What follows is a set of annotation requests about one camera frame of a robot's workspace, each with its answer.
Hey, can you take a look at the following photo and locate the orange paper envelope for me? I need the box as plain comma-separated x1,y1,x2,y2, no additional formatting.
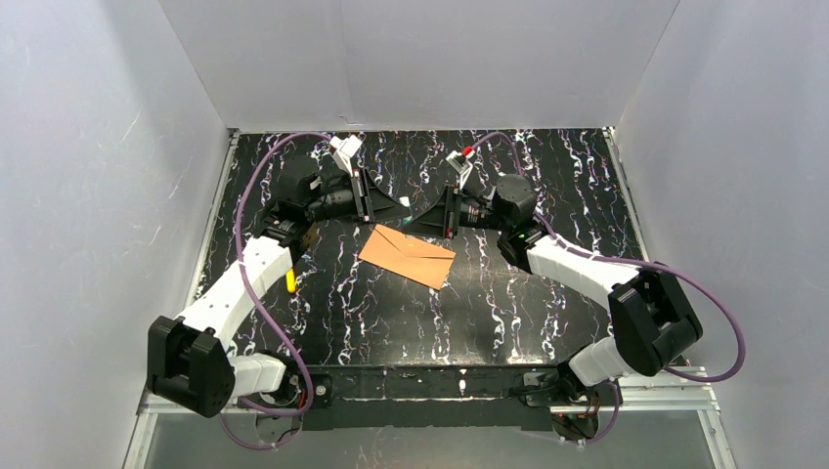
359,225,456,289

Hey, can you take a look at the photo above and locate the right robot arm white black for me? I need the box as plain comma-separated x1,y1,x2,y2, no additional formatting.
403,174,703,391

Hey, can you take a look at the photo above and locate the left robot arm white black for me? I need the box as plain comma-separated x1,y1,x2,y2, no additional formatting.
146,156,411,417

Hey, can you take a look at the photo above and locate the yellow marker pen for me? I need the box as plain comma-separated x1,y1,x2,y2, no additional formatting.
284,269,297,294

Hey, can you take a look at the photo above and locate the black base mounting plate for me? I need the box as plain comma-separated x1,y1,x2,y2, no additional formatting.
236,364,625,434

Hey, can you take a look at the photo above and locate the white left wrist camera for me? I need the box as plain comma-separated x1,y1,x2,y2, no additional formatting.
328,135,363,176

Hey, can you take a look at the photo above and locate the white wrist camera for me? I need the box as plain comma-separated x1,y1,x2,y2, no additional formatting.
328,135,363,176
445,147,475,194

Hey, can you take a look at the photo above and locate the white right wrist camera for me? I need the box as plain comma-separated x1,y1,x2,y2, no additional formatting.
445,147,475,194

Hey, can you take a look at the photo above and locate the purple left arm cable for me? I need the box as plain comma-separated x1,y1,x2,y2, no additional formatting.
217,132,332,453

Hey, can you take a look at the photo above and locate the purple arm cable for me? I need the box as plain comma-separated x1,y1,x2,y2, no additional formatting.
469,132,747,448
217,132,332,453

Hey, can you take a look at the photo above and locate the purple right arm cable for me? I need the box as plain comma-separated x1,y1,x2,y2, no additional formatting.
469,132,747,448

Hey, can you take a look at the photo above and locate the aluminium front rail frame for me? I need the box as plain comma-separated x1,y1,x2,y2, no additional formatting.
124,365,735,468

